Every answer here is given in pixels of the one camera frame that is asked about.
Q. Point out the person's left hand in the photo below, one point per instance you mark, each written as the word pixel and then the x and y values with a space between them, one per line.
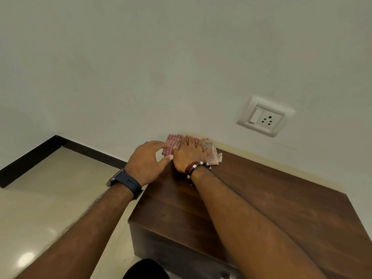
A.
pixel 144 162

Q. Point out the person's right thumb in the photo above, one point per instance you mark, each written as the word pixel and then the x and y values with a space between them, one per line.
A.
pixel 175 152

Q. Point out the person's right forearm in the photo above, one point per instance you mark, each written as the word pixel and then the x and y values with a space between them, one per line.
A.
pixel 250 229

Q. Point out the black skirting board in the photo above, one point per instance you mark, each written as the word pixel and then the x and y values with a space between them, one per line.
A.
pixel 35 159

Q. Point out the person's left forearm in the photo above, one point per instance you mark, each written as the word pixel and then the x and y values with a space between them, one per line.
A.
pixel 87 229

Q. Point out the person's right hand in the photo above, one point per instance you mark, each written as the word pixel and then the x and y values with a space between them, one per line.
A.
pixel 190 155

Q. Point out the person's black trousers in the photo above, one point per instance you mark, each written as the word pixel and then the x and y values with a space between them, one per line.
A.
pixel 145 271

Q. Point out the pink checkered cloth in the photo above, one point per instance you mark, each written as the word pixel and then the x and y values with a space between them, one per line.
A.
pixel 213 158

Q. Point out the person's left thumb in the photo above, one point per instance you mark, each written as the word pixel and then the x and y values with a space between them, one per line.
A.
pixel 165 160

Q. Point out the brown wooden cabinet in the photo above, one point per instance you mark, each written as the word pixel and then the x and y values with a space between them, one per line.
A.
pixel 290 206

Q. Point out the white wall socket with switch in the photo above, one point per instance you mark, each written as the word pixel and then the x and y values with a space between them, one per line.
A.
pixel 266 116

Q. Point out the dark blue wrist watch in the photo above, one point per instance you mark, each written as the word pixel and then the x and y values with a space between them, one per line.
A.
pixel 128 183

